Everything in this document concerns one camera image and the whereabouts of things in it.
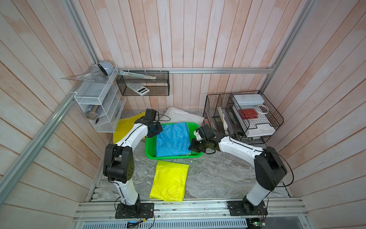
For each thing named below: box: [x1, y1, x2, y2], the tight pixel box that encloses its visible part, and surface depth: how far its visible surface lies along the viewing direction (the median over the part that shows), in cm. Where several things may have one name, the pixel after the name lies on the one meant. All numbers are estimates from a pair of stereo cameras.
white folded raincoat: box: [160, 106, 205, 125], surface depth 114 cm
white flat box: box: [245, 123, 276, 138], surface depth 86 cm
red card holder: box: [239, 108, 259, 119], surface depth 89 cm
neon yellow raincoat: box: [148, 160, 190, 202], surface depth 82 cm
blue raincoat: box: [156, 121, 192, 157], surface depth 92 cm
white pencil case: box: [233, 93, 265, 106], surface depth 97 cm
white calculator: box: [126, 83, 151, 96], surface depth 99 cm
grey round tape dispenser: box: [98, 60, 114, 76], surface depth 85 cm
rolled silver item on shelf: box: [85, 104, 99, 121], surface depth 78 cm
